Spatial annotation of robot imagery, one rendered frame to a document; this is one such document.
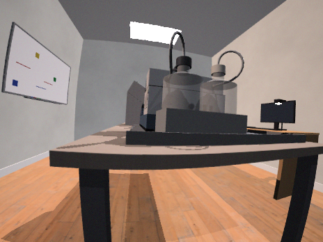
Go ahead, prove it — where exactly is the translucent grey bottle with cap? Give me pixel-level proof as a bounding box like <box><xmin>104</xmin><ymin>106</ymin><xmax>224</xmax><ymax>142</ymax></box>
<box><xmin>203</xmin><ymin>64</ymin><xmax>237</xmax><ymax>114</ymax></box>

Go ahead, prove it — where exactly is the black rectangular block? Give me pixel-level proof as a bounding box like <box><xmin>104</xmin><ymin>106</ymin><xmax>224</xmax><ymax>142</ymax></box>
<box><xmin>155</xmin><ymin>108</ymin><xmax>247</xmax><ymax>134</ymax></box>

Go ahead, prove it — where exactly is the grey bottle with black cap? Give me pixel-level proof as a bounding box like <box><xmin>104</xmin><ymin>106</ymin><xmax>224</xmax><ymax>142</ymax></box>
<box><xmin>161</xmin><ymin>56</ymin><xmax>204</xmax><ymax>111</ymax></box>

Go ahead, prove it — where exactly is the black curved hose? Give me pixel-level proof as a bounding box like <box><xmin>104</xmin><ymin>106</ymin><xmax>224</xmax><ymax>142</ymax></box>
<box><xmin>169</xmin><ymin>31</ymin><xmax>185</xmax><ymax>74</ymax></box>

